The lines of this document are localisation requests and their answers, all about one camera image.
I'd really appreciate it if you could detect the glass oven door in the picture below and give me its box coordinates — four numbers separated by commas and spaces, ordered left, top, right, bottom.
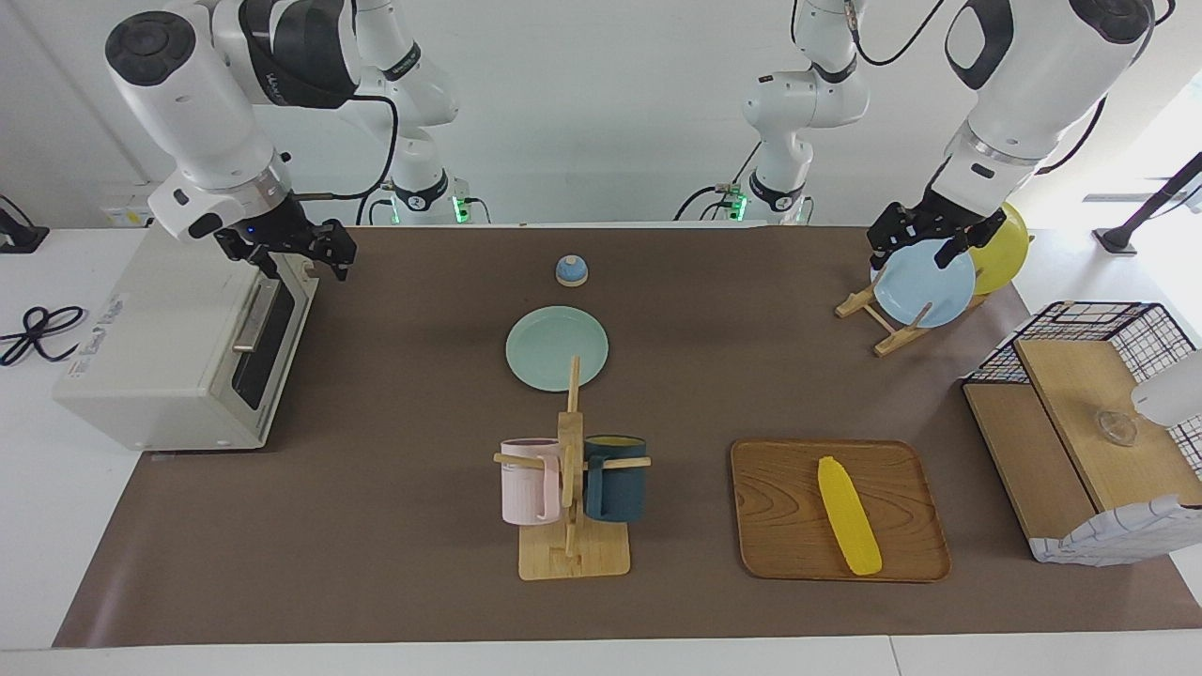
223, 255, 320, 446

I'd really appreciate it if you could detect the mint green plate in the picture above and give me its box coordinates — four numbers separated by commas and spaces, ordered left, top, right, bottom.
505, 305, 609, 392

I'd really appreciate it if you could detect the yellow corn cob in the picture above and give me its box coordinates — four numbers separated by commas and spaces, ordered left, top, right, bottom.
817, 456, 884, 576

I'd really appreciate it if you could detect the white toaster oven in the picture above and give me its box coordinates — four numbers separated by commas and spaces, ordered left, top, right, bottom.
52, 225, 320, 452

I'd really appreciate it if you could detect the light blue plate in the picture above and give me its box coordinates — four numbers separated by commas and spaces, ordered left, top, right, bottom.
873, 237, 978, 330

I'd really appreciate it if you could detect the yellow plate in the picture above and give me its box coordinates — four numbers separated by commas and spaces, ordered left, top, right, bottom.
967, 202, 1031, 297

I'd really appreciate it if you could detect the wooden plate rack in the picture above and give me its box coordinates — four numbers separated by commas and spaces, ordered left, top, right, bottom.
835, 263, 992, 358

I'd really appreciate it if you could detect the white power box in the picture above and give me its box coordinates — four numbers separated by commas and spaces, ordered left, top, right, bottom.
101, 192, 156, 229

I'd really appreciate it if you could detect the wooden stepped shelf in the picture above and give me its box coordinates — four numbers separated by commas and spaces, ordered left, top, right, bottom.
964, 338, 1202, 545

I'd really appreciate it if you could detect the black angled stand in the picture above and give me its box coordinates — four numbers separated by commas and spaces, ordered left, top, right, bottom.
1092, 150, 1202, 256

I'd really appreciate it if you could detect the small black stand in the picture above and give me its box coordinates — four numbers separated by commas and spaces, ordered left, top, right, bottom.
0, 194, 50, 254

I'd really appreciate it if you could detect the white rounded object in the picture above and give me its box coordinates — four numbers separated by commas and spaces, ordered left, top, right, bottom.
1131, 349, 1202, 428

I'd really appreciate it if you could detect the wooden tray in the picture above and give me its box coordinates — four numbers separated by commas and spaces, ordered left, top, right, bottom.
731, 438, 952, 583

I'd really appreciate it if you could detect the brown table mat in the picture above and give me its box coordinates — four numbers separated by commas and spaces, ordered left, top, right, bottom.
52, 225, 1202, 649

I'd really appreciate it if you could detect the pink mug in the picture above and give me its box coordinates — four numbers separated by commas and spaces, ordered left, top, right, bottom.
500, 438, 562, 527

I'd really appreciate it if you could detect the white checked cloth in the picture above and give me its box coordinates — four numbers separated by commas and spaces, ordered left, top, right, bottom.
1028, 495, 1202, 566

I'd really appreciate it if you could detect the dark blue mug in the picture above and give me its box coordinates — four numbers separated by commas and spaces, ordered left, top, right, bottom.
584, 434, 649, 524

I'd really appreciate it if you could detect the wooden mug rack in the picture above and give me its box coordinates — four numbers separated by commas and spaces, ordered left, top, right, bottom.
493, 355, 652, 581

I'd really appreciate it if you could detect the black right base cable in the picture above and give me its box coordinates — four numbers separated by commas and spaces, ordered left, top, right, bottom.
355, 183, 393, 226

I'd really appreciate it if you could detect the black base cable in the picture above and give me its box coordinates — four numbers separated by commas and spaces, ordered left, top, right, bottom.
674, 141, 763, 223
355, 183, 393, 226

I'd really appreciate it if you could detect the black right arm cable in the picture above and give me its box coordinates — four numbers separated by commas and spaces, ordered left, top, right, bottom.
282, 89, 400, 203

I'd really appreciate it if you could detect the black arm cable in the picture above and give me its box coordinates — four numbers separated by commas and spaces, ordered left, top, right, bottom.
282, 89, 400, 203
845, 0, 949, 69

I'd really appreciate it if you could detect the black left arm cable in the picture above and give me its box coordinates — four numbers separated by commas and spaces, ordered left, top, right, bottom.
845, 0, 949, 69

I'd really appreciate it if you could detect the black left base cable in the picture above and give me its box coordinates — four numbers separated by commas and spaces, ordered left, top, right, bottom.
674, 141, 763, 223

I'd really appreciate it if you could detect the black wire basket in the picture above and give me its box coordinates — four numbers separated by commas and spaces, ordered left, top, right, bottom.
963, 300, 1202, 475

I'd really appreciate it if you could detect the black coiled cable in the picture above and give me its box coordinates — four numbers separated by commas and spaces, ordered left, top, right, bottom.
0, 305, 87, 367

